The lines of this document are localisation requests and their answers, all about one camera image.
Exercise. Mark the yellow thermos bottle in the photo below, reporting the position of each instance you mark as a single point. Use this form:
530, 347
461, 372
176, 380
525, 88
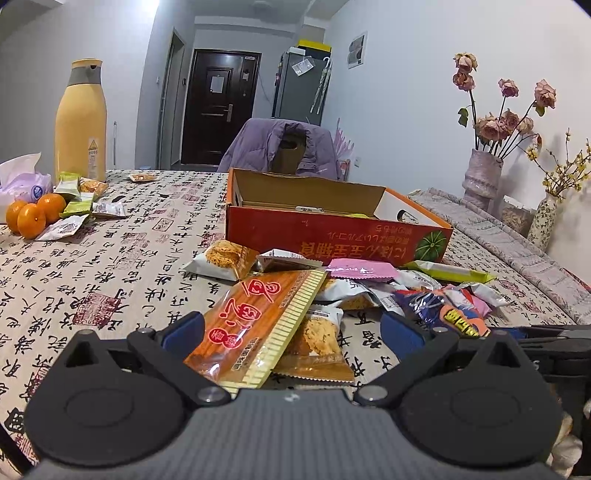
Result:
81, 129

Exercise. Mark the small clear nut packet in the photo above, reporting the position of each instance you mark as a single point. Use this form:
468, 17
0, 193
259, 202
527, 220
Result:
144, 177

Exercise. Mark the grey quilted blanket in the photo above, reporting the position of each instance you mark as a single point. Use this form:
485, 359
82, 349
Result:
508, 258

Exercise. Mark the glass jar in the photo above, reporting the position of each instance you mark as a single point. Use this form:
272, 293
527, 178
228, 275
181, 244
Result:
517, 219

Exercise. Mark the grey interior door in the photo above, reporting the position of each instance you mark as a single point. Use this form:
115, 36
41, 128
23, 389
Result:
168, 101

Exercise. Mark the small green snack packet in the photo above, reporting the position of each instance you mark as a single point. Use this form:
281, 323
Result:
68, 183
76, 207

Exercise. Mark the small orange cookie packet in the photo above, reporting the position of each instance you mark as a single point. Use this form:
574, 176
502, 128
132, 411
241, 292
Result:
92, 187

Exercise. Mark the pink snack packet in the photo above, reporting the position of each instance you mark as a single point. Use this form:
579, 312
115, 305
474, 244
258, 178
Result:
360, 270
480, 305

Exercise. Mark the large orange snack packet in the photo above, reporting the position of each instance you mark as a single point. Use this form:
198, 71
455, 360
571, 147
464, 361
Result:
249, 323

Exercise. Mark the grey refrigerator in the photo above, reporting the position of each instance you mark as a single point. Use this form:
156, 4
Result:
295, 92

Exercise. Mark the clear plastic pouch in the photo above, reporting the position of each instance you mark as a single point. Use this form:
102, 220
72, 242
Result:
302, 67

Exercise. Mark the white brown-edged snack packet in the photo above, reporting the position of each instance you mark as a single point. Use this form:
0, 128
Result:
286, 263

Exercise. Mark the yellow box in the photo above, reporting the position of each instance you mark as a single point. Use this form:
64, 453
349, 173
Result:
314, 46

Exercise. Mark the wall picture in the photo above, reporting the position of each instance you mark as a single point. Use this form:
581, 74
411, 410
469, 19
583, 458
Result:
358, 50

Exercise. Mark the dark entrance door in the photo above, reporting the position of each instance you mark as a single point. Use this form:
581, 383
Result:
203, 129

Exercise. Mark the orange cookie snack packet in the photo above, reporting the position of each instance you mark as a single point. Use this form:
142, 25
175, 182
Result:
314, 341

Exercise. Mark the pink ribbed vase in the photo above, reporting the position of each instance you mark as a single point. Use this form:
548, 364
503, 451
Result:
482, 180

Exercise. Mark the white cookie snack packet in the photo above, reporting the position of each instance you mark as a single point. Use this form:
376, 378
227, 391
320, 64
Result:
221, 256
346, 293

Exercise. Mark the purple jacket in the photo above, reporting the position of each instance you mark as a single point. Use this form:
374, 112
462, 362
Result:
258, 143

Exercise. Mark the small white snack packet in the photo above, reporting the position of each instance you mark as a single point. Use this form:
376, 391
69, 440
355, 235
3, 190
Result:
108, 208
62, 227

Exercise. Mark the orange cardboard box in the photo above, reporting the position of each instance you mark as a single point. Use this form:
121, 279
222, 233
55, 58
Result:
323, 235

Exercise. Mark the dried pink roses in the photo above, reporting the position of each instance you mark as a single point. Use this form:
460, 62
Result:
491, 127

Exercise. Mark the long green snack packet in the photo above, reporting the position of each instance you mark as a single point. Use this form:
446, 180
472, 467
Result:
457, 274

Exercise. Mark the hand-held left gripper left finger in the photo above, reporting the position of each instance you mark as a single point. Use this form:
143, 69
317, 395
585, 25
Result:
184, 332

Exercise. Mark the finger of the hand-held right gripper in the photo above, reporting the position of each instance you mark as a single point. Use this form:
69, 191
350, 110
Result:
554, 333
561, 349

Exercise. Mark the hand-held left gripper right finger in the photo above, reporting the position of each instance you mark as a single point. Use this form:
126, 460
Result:
401, 332

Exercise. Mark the ceiling lamp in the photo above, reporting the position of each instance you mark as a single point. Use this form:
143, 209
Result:
265, 4

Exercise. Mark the purple tissue pack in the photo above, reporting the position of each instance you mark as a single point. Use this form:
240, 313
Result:
23, 189

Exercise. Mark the white paper door notice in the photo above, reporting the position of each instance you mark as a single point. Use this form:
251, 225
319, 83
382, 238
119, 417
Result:
217, 84

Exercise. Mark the yellow blossom branches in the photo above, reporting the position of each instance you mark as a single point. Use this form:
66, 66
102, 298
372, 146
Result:
561, 177

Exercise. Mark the blue shiny snack packet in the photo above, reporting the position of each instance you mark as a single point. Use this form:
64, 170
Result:
443, 314

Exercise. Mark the white umbrella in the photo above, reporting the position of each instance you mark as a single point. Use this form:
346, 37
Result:
323, 83

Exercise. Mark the floral white vase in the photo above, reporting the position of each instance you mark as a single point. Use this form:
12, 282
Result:
542, 221

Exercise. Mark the brown wooden chair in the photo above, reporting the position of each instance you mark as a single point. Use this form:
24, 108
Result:
288, 159

